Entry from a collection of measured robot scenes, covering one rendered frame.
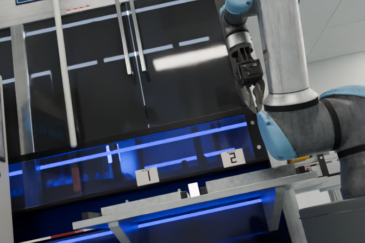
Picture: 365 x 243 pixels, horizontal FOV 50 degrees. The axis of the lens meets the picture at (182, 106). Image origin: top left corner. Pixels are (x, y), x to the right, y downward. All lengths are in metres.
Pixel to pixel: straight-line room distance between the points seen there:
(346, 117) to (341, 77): 6.02
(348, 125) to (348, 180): 0.12
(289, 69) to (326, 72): 6.03
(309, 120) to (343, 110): 0.08
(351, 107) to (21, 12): 1.50
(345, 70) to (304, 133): 6.13
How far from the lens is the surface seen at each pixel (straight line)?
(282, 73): 0.84
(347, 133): 0.89
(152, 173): 1.56
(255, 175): 1.18
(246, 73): 1.20
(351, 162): 0.90
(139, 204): 1.29
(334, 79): 6.86
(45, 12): 1.92
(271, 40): 0.84
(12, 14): 1.98
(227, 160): 1.55
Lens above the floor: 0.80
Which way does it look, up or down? 17 degrees up
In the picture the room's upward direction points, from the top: 12 degrees counter-clockwise
